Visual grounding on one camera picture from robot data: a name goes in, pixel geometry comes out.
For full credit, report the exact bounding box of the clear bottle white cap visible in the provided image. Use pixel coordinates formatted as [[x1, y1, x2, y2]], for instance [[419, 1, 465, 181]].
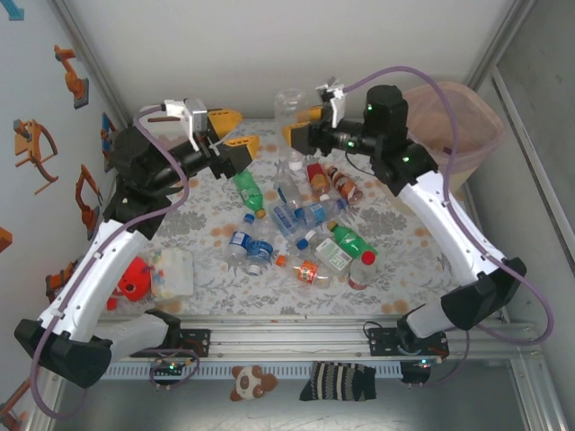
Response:
[[273, 88, 313, 172]]

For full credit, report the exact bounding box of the green bottle small white label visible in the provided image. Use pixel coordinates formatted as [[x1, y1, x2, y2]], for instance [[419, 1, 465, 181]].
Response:
[[233, 170, 267, 221]]

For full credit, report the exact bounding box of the red label tea bottle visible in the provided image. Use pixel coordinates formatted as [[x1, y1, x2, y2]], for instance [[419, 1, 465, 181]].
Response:
[[306, 162, 332, 202]]

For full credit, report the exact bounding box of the brown swirl label bottle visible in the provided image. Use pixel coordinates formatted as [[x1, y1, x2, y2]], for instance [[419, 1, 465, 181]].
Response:
[[323, 163, 365, 207]]

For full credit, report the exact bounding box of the blue label bottle blue cap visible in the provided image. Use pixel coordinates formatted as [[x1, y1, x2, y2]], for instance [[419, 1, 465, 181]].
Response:
[[294, 197, 349, 228], [224, 214, 258, 267]]

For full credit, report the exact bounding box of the crushed blue label bottle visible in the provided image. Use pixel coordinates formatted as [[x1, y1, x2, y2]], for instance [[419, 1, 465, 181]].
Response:
[[269, 201, 300, 239], [245, 238, 276, 277]]

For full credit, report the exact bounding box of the clear bottle blue cap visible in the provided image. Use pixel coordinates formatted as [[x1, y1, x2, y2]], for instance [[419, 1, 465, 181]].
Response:
[[294, 222, 329, 251]]

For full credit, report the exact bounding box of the green bottle yellow cap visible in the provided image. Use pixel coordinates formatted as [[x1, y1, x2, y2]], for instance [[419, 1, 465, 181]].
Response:
[[326, 220, 379, 259]]

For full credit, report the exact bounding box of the orange label bottle orange cap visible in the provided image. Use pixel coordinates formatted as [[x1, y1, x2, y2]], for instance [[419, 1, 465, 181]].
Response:
[[275, 254, 333, 289]]

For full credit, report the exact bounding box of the clear bottle red cap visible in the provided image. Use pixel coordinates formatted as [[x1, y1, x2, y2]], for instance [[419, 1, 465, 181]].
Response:
[[348, 250, 377, 291]]

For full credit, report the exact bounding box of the beige bin with pink liner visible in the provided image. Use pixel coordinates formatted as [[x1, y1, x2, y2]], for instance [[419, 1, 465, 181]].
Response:
[[398, 80, 503, 203]]

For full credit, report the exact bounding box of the red plush toy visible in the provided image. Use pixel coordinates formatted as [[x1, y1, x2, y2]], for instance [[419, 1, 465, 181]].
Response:
[[106, 256, 152, 311]]

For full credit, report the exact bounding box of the clear bag of colourful pieces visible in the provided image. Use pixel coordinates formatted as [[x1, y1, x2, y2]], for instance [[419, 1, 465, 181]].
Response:
[[150, 248, 195, 306]]

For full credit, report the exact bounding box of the floral tablecloth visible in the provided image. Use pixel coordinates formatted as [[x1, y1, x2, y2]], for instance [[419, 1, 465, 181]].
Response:
[[95, 119, 495, 318]]

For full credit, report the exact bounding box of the small circuit board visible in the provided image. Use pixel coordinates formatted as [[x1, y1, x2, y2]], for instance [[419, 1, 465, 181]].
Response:
[[151, 360, 186, 376], [401, 357, 440, 385]]

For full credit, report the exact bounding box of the brown white panda plush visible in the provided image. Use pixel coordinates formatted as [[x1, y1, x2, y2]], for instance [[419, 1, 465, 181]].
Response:
[[229, 364, 279, 402]]

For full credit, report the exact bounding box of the black white striped sock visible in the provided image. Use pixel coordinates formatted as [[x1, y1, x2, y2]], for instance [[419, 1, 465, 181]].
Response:
[[298, 361, 377, 403]]

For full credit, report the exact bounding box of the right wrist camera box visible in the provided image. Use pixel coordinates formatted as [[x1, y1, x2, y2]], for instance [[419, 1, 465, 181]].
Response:
[[314, 80, 348, 132]]

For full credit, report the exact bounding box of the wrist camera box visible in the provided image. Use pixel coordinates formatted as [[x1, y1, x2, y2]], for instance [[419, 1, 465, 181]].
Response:
[[164, 98, 208, 152], [314, 80, 348, 132]]

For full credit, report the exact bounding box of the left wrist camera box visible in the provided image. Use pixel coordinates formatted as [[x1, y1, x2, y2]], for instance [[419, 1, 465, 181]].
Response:
[[164, 98, 208, 152]]

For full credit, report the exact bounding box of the blue orange wall sticker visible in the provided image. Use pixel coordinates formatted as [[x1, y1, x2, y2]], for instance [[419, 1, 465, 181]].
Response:
[[99, 111, 119, 174]]

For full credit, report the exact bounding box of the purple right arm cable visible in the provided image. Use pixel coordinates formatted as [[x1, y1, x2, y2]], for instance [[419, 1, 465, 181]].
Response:
[[341, 66, 553, 390]]

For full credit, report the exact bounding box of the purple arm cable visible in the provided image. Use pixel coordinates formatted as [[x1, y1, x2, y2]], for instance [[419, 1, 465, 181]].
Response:
[[30, 103, 202, 421], [341, 66, 553, 390]]

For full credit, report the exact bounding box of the aluminium frame post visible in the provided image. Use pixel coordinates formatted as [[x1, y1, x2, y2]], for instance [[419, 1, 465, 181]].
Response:
[[51, 0, 136, 131], [464, 0, 538, 91]]

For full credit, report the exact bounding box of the orange gripper wall sticker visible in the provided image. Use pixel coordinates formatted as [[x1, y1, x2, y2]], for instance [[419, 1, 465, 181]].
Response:
[[12, 119, 60, 195]]

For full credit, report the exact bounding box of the aluminium front rail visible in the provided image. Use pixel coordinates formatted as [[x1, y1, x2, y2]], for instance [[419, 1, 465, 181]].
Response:
[[43, 315, 545, 361]]

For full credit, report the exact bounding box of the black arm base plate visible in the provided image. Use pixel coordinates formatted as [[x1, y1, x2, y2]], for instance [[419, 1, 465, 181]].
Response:
[[367, 327, 450, 359], [128, 328, 212, 359]]

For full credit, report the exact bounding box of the white perforated cable tray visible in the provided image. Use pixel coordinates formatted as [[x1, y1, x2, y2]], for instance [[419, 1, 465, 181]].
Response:
[[62, 362, 403, 379]]

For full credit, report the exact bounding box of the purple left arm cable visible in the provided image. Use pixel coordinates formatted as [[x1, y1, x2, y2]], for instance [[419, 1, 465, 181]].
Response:
[[30, 103, 202, 421]]

